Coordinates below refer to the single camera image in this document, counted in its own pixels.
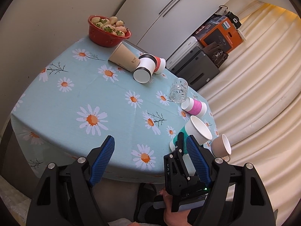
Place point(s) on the brown leather bag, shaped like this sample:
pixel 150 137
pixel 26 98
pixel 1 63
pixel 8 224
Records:
pixel 215 53

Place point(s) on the pile of pale strawberries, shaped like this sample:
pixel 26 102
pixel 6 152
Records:
pixel 110 24

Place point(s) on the white cup with red band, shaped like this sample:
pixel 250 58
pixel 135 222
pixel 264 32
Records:
pixel 161 64

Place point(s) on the person's right hand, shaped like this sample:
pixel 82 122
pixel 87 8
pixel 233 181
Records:
pixel 170 214

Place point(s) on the light blue daisy tablecloth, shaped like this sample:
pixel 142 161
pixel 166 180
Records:
pixel 70 103

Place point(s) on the dark grey suitcase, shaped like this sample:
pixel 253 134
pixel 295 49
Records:
pixel 197 68

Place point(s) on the clear glass cup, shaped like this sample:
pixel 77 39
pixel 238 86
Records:
pixel 178 90

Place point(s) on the white cup with pink band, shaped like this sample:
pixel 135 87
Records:
pixel 195 107

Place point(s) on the cream curtain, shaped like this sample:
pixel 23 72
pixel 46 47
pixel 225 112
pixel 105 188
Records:
pixel 258 98

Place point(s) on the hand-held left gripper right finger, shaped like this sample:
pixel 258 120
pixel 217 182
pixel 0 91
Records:
pixel 197 162

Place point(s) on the red colander bowl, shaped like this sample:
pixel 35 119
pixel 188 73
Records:
pixel 103 40

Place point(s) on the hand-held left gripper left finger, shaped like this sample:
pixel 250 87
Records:
pixel 103 160

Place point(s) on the white cup with teal band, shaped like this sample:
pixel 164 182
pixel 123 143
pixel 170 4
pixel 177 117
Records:
pixel 199 128

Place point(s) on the beige ceramic mug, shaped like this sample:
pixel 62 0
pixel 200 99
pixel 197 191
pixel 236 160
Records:
pixel 218 147

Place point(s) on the white fluffy rug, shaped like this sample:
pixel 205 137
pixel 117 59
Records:
pixel 11 193

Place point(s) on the white suitcase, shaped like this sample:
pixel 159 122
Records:
pixel 185 48

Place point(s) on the white cabinet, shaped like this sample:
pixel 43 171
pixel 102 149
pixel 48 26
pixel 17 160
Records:
pixel 164 9

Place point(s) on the black chair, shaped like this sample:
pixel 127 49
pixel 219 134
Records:
pixel 147 200

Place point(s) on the orange and black cardboard box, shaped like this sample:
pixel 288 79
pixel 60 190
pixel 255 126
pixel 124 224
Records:
pixel 223 34

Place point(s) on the white cup with black band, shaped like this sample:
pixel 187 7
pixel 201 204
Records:
pixel 147 64

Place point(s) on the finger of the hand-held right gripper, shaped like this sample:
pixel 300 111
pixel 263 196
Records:
pixel 180 142

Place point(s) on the brown paper cup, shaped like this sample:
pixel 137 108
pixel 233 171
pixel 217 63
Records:
pixel 124 57

